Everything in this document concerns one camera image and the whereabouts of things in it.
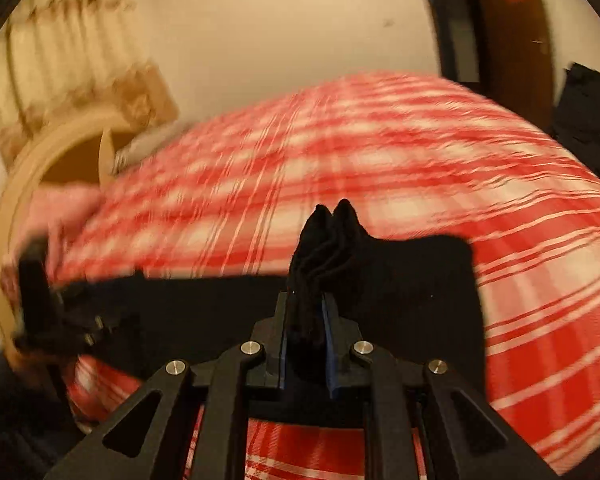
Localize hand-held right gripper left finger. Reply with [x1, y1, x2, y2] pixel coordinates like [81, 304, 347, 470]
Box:
[45, 292, 288, 480]

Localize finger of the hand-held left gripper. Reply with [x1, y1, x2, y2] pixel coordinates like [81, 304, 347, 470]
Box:
[55, 271, 147, 350]

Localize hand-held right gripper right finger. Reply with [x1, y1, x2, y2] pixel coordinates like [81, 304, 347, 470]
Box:
[322, 292, 561, 480]

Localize black pants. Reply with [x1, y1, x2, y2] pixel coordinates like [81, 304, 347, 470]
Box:
[50, 199, 487, 428]

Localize pink floral quilt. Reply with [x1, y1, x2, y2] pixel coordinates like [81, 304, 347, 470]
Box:
[10, 185, 106, 281]

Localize cream and brown headboard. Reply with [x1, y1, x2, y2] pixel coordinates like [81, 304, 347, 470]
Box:
[0, 107, 148, 361]

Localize striped pillow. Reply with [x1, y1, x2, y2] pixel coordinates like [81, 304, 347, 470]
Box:
[112, 120, 181, 176]

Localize bed with red plaid sheet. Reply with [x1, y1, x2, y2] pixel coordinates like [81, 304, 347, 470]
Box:
[0, 72, 600, 480]

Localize beige patterned curtain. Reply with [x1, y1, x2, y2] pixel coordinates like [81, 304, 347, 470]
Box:
[0, 0, 181, 161]

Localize black folding chair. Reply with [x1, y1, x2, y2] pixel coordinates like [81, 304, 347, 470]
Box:
[550, 62, 600, 188]

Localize brown wooden door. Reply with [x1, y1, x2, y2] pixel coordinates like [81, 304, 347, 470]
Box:
[472, 0, 556, 128]

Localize dark door frame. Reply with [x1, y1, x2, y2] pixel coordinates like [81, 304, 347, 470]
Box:
[417, 0, 481, 85]

